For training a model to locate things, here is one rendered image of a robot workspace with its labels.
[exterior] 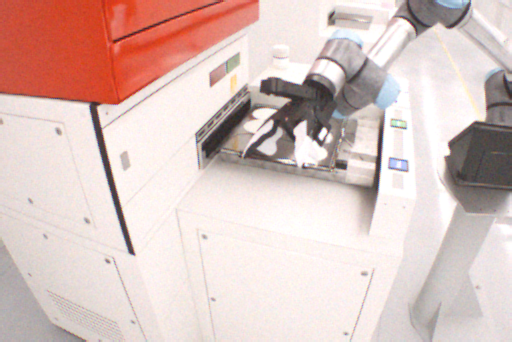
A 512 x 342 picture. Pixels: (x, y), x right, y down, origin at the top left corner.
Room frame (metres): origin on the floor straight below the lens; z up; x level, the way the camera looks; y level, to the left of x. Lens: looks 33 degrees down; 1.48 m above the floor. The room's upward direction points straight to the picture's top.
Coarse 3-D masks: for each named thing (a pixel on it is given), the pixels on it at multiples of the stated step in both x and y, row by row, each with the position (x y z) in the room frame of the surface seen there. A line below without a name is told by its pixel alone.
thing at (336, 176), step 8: (224, 160) 1.04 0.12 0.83; (232, 160) 1.03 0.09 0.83; (240, 160) 1.02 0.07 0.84; (248, 160) 1.01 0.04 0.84; (256, 160) 1.01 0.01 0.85; (264, 160) 1.00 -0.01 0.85; (264, 168) 1.00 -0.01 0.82; (272, 168) 0.99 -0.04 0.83; (280, 168) 0.98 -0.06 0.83; (288, 168) 0.97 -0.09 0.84; (296, 168) 0.96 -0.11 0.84; (312, 176) 0.95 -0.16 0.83; (320, 176) 0.94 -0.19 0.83; (328, 176) 0.93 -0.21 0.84; (336, 176) 0.92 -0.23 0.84; (344, 176) 0.92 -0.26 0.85; (352, 184) 0.91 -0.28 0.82
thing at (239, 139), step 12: (264, 108) 1.30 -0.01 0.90; (276, 108) 1.29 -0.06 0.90; (336, 120) 1.20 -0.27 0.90; (240, 132) 1.10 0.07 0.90; (252, 132) 1.10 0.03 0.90; (324, 132) 1.10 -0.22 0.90; (336, 132) 1.10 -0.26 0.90; (228, 144) 1.02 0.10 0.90; (240, 144) 1.02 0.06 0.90; (276, 144) 1.02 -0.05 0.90; (288, 144) 1.02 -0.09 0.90; (324, 144) 1.02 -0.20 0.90; (336, 144) 1.02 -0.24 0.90; (276, 156) 0.95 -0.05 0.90; (288, 156) 0.95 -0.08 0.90
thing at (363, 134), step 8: (360, 128) 1.17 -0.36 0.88; (368, 128) 1.17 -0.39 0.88; (360, 136) 1.11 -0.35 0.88; (368, 136) 1.11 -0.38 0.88; (376, 136) 1.11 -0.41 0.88; (360, 144) 1.06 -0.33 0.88; (368, 144) 1.06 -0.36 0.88; (376, 144) 1.06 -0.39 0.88; (352, 176) 0.88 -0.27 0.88; (360, 176) 0.87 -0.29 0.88; (368, 176) 0.87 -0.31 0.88; (360, 184) 0.87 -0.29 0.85; (368, 184) 0.86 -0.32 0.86
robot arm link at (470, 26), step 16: (416, 0) 1.01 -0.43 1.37; (432, 0) 0.96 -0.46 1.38; (448, 0) 0.93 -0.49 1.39; (464, 0) 0.93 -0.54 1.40; (416, 16) 1.01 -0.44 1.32; (432, 16) 0.98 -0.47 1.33; (448, 16) 0.95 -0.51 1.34; (464, 16) 0.94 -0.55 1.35; (480, 16) 0.96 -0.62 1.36; (464, 32) 0.97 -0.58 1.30; (480, 32) 0.95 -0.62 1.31; (496, 32) 0.95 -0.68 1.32; (480, 48) 0.98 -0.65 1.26; (496, 48) 0.94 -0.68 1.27
